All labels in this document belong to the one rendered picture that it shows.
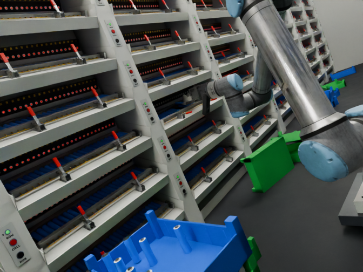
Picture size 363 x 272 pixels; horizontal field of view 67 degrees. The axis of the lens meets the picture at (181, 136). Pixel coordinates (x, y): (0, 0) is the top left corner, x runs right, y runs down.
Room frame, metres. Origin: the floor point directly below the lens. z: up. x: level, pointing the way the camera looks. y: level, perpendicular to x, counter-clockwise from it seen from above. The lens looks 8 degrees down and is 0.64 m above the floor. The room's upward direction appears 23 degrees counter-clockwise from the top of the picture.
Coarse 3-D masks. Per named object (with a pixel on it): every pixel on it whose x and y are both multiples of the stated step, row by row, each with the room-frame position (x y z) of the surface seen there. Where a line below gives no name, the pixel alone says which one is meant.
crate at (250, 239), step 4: (248, 240) 0.92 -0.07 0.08; (252, 240) 0.91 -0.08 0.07; (252, 244) 0.91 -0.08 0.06; (256, 244) 0.92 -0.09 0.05; (252, 248) 0.90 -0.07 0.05; (256, 248) 0.91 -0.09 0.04; (256, 252) 0.91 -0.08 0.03; (256, 256) 0.91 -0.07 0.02; (260, 256) 0.92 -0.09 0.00; (256, 260) 0.90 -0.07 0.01
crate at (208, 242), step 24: (168, 240) 0.66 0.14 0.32; (192, 240) 0.61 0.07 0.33; (216, 240) 0.55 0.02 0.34; (240, 240) 0.47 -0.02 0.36; (96, 264) 0.58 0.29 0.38; (144, 264) 0.60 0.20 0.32; (168, 264) 0.56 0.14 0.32; (192, 264) 0.52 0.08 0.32; (216, 264) 0.43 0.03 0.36; (240, 264) 0.46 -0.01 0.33
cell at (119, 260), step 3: (117, 258) 0.54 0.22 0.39; (120, 258) 0.54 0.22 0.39; (114, 261) 0.54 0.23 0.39; (117, 261) 0.54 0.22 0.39; (120, 261) 0.54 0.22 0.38; (117, 264) 0.53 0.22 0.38; (120, 264) 0.53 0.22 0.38; (123, 264) 0.54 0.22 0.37; (117, 267) 0.53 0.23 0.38; (120, 267) 0.53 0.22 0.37; (123, 267) 0.53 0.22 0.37; (117, 270) 0.54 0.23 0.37; (120, 270) 0.53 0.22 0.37; (123, 270) 0.53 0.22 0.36
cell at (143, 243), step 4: (140, 240) 0.58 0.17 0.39; (144, 240) 0.58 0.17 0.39; (140, 244) 0.58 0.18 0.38; (144, 244) 0.57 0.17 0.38; (148, 244) 0.58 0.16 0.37; (144, 248) 0.57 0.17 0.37; (148, 248) 0.58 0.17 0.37; (144, 252) 0.58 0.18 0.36; (148, 252) 0.57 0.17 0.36; (152, 252) 0.58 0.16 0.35; (148, 256) 0.57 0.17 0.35; (152, 256) 0.58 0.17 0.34; (148, 260) 0.58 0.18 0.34; (152, 260) 0.57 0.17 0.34; (156, 260) 0.58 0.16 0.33; (152, 264) 0.57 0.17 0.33
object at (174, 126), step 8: (168, 104) 1.65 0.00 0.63; (216, 104) 1.72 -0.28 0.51; (192, 112) 1.55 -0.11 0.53; (200, 112) 1.58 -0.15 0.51; (160, 120) 1.32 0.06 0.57; (176, 120) 1.44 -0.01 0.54; (184, 120) 1.46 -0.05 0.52; (192, 120) 1.52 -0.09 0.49; (168, 128) 1.35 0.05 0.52; (176, 128) 1.40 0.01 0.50; (168, 136) 1.35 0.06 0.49
